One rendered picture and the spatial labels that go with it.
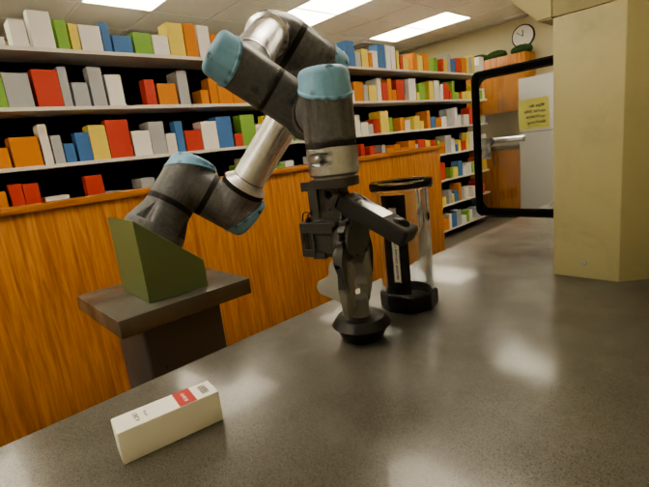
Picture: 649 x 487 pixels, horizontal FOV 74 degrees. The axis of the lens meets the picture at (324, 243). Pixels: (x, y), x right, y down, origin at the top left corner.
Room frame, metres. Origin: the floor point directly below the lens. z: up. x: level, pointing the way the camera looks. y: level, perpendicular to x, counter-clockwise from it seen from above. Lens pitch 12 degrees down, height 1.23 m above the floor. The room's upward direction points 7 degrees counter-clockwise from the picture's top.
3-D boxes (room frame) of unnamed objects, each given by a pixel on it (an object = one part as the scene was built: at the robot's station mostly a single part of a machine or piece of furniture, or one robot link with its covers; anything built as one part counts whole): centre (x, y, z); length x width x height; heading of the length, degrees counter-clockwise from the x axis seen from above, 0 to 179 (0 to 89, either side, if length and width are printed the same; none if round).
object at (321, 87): (0.65, -0.03, 1.29); 0.09 x 0.08 x 0.11; 14
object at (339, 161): (0.65, -0.02, 1.21); 0.08 x 0.08 x 0.05
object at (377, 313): (0.64, -0.04, 0.97); 0.09 x 0.09 x 0.07
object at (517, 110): (1.15, -0.56, 1.19); 0.30 x 0.01 x 0.40; 42
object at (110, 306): (1.06, 0.42, 0.92); 0.32 x 0.32 x 0.04; 42
